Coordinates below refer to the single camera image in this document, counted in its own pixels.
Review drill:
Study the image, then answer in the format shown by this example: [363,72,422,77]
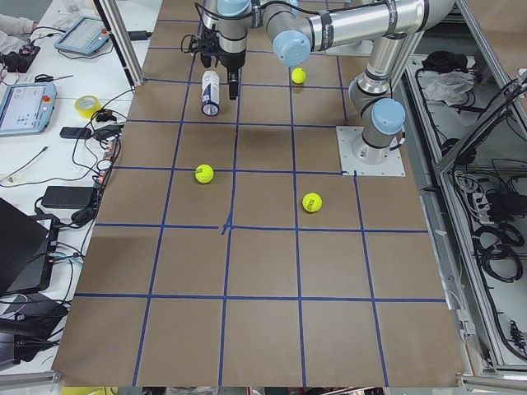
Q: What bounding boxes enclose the black phone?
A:
[59,127,92,140]

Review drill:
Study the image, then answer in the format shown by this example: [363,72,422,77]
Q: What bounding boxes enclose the white blue tennis ball can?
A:
[201,71,220,117]

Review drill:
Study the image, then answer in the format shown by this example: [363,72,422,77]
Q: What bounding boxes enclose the white crumpled cloth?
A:
[423,71,475,106]

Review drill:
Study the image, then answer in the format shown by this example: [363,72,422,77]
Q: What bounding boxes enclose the coiled black cables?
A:
[471,224,525,286]

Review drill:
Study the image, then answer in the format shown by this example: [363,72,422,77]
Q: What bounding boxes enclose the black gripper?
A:
[217,35,246,100]

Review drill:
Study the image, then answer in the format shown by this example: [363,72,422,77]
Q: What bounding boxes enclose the black laptop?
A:
[1,200,58,295]

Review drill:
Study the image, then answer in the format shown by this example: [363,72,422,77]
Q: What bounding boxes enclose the black power adapter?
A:
[41,186,96,209]

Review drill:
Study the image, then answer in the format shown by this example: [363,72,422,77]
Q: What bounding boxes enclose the aluminium frame post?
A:
[93,0,144,88]

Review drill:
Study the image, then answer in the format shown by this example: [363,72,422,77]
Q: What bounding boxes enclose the yellow tape roll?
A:
[74,95,102,119]

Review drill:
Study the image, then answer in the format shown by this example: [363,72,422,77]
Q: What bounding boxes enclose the tennis ball near base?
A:
[301,192,323,213]

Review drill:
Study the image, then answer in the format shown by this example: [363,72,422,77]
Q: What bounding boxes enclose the blue teach pendant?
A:
[54,16,110,56]
[1,82,57,137]

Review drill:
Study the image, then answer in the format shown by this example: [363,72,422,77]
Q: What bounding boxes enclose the tennis ball between bases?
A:
[291,67,307,85]

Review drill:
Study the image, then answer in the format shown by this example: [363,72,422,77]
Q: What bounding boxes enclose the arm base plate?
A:
[336,126,406,177]
[325,39,373,57]

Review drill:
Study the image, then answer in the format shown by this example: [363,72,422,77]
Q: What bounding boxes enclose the near blue teach pendant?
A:
[1,82,57,137]

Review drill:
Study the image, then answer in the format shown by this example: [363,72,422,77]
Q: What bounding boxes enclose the far blue teach pendant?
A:
[54,16,110,56]

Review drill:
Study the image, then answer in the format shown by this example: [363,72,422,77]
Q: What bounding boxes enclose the tennis ball near table edge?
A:
[194,164,214,184]

